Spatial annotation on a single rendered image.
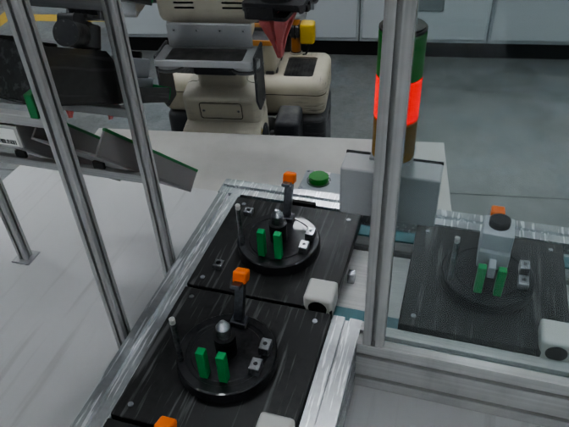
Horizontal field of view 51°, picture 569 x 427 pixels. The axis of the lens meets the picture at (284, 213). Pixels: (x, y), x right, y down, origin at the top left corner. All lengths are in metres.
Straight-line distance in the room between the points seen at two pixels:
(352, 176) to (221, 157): 0.77
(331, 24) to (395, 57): 3.38
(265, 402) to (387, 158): 0.36
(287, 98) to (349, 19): 2.10
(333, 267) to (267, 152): 0.56
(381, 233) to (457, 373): 0.26
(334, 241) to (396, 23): 0.51
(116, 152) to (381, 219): 0.43
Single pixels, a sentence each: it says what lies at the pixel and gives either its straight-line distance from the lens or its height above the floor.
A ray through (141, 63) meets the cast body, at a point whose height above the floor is 1.25.
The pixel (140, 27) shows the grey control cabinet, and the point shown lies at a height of 0.18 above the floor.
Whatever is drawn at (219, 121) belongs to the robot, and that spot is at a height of 0.81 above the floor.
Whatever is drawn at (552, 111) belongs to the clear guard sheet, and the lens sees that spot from 0.65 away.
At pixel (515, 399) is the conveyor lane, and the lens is 0.93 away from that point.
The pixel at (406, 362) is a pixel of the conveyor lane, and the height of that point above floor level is 0.94.
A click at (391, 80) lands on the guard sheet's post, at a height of 1.37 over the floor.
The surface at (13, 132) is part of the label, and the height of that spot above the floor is 1.29.
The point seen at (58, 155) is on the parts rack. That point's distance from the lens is 0.78.
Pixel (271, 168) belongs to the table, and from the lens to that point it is 1.41.
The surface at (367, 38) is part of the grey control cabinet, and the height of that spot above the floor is 0.12.
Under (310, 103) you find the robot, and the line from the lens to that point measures 1.93.
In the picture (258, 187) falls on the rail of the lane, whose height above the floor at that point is 0.96.
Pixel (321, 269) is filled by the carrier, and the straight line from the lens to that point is 0.97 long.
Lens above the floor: 1.65
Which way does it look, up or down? 38 degrees down
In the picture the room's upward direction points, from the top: 3 degrees counter-clockwise
